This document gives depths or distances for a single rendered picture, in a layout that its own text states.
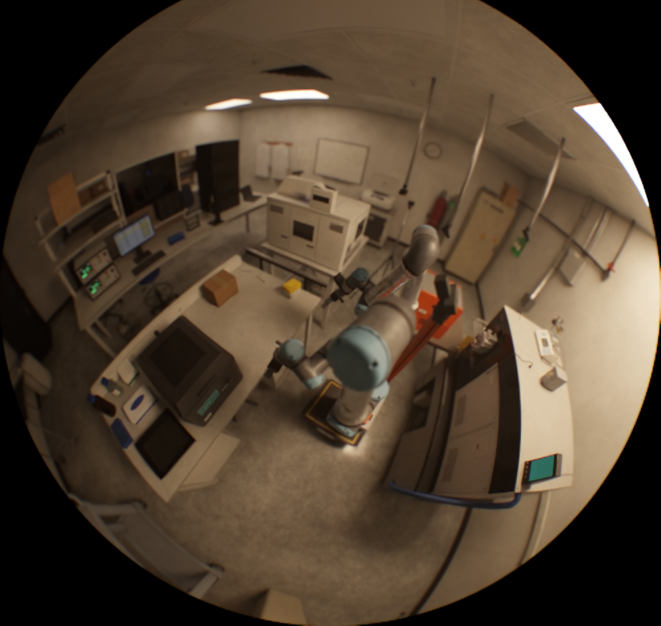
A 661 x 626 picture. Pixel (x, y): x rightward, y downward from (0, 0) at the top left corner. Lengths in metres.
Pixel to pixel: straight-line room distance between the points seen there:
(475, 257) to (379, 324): 4.29
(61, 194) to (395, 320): 2.67
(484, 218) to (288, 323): 3.89
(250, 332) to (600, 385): 2.80
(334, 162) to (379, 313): 4.63
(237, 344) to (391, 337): 1.16
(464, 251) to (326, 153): 3.65
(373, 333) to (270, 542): 2.16
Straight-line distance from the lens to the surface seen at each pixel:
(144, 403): 1.43
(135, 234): 2.66
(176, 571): 2.66
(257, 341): 1.39
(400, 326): 0.39
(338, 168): 4.87
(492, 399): 1.37
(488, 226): 4.40
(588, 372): 2.31
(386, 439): 2.25
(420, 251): 0.76
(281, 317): 1.49
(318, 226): 1.79
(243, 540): 2.33
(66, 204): 2.58
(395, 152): 4.52
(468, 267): 4.68
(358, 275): 1.01
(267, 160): 5.86
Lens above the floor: 2.07
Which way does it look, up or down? 44 degrees down
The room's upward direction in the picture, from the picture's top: 12 degrees clockwise
